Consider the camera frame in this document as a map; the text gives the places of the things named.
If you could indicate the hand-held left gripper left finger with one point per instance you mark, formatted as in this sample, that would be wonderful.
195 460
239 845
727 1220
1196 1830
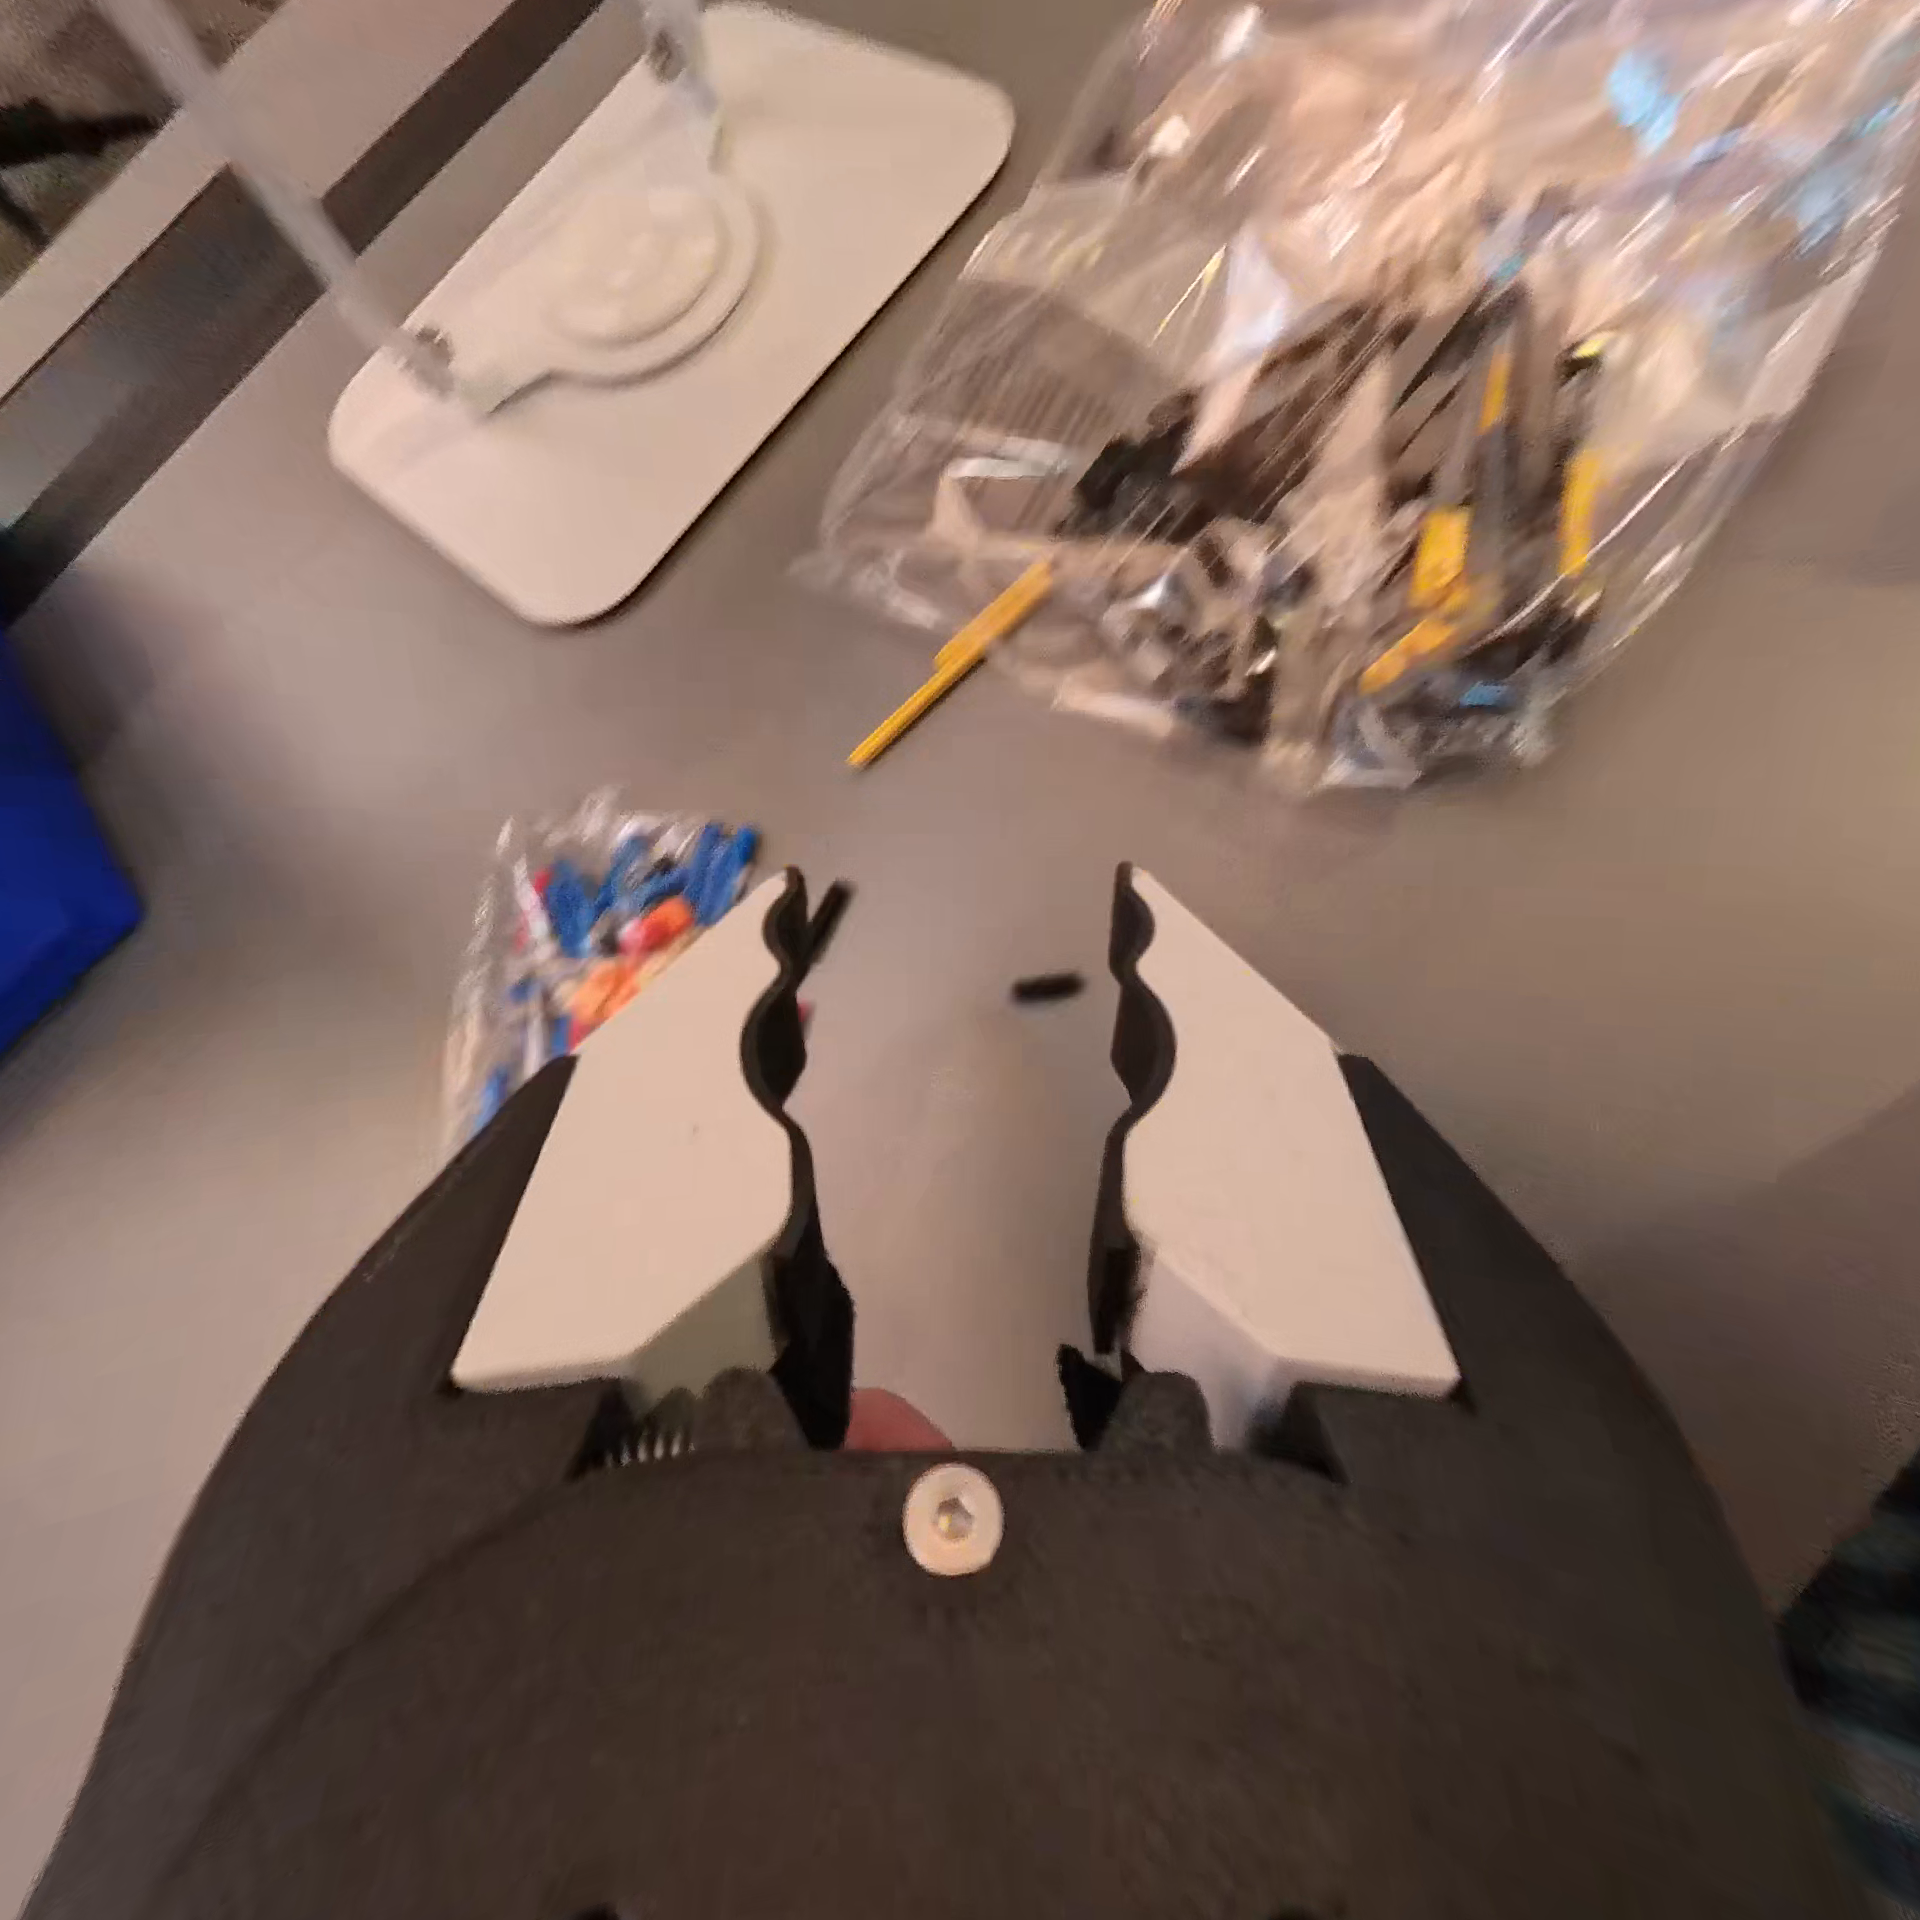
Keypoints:
646 1200

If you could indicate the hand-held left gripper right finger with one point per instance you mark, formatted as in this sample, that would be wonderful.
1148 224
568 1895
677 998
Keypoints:
1277 1200

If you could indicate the yellow lego axle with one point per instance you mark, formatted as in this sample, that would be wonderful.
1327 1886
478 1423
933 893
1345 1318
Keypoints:
945 669

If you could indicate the clear plastic bag of lego parts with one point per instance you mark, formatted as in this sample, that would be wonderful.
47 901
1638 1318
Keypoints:
1350 376

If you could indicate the small bag of blue lego parts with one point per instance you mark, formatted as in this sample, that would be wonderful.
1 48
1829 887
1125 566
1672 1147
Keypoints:
600 931

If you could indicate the small black lego pin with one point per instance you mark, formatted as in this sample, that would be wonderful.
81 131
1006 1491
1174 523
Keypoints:
1048 988

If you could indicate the blue box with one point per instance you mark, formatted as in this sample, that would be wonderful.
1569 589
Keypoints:
53 870

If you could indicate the dark patterned cloth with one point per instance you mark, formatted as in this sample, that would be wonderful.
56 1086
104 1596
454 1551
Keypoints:
1862 1651

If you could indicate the white base clear stand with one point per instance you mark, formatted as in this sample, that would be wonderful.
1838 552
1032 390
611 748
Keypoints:
630 451

